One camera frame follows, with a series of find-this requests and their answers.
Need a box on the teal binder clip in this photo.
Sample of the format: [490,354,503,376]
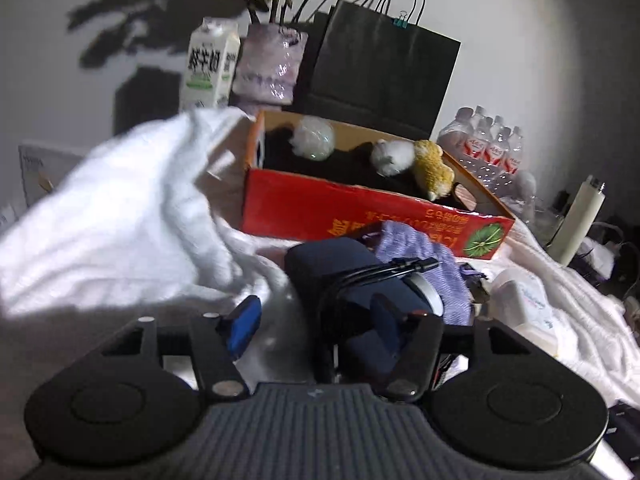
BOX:
[394,11,409,29]

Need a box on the white lotion bottle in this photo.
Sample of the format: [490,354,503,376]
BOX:
[488,269,558,356]

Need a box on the red cardboard box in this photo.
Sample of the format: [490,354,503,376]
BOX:
[241,110,515,259]

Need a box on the pack of water bottles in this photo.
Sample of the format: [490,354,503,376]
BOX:
[437,106,524,197]

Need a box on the black cloth in box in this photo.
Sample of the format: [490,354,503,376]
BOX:
[264,127,477,211]

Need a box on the cream thermos bottle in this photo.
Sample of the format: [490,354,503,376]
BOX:
[547,176,605,266]

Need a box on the navy blue pouch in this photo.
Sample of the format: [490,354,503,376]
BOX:
[284,237,444,382]

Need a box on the black paper shopping bag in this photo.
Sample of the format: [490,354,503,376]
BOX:
[288,0,460,140]

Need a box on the purple glass vase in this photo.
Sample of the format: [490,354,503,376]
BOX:
[232,24,308,106]

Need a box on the white milk carton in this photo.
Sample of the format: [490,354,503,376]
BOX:
[179,18,241,112]

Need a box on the white plush toy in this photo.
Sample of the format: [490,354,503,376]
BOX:
[370,140,414,177]

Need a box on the white fluffy blanket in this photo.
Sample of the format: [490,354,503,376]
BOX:
[0,106,640,411]

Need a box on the white box at left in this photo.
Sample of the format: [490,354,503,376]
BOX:
[18,142,87,208]

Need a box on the purple knitted cloth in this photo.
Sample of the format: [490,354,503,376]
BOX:
[373,220,474,326]

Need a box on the yellow plush toy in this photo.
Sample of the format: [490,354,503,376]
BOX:
[412,140,456,202]

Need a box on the clear white ball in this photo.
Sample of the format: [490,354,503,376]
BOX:
[290,116,335,162]

